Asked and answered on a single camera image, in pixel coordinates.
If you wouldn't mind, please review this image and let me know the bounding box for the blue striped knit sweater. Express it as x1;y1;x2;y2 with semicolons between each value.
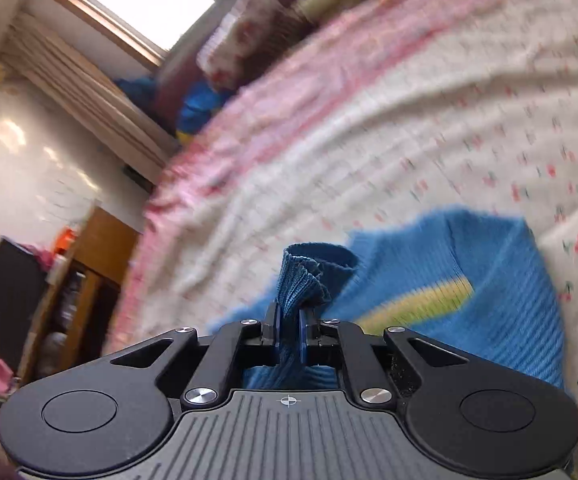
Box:
209;208;565;390

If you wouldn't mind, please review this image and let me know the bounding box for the wooden cabinet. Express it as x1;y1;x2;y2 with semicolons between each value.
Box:
16;206;138;385

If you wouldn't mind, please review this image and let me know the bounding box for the black monitor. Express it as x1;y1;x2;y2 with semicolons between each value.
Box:
0;236;49;372

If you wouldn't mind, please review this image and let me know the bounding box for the blue cloth by pillow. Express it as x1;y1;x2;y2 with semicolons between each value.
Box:
113;76;235;139

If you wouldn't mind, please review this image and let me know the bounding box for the pink floral bed sheet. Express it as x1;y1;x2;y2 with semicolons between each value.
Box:
106;0;578;477

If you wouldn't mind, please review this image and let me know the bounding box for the beige left curtain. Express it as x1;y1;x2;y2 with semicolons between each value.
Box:
0;12;179;183

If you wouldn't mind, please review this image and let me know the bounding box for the red floral pillow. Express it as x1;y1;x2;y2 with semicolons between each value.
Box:
197;0;285;90

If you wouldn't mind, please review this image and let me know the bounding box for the maroon window bench cushion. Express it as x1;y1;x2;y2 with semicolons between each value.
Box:
151;0;295;128

